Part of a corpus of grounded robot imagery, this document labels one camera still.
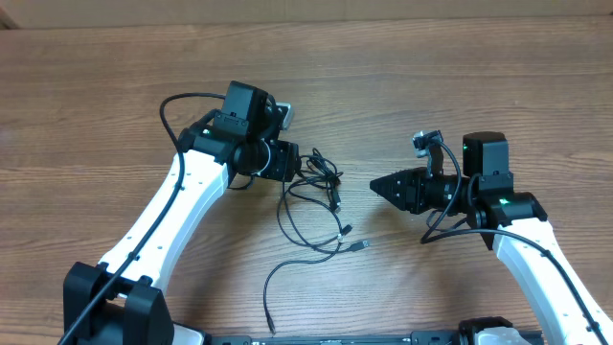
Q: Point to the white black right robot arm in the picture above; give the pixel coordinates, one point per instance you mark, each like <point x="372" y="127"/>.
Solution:
<point x="513" y="225"/>

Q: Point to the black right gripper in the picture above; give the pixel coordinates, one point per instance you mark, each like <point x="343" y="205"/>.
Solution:
<point x="417" y="190"/>

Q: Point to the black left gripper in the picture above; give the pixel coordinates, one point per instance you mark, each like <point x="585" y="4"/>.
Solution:
<point x="287" y="161"/>

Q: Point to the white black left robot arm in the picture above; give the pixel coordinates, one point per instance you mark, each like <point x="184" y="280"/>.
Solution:
<point x="121" y="299"/>

